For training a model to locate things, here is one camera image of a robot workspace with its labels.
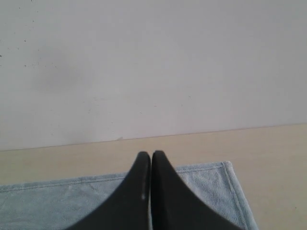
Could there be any light blue fleece towel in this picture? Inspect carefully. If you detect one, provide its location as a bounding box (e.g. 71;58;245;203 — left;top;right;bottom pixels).
0;161;258;230

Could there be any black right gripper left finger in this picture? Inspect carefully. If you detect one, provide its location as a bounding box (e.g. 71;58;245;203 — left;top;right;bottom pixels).
67;151;151;230

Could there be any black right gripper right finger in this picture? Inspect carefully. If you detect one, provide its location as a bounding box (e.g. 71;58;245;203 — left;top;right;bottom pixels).
151;150;240;230

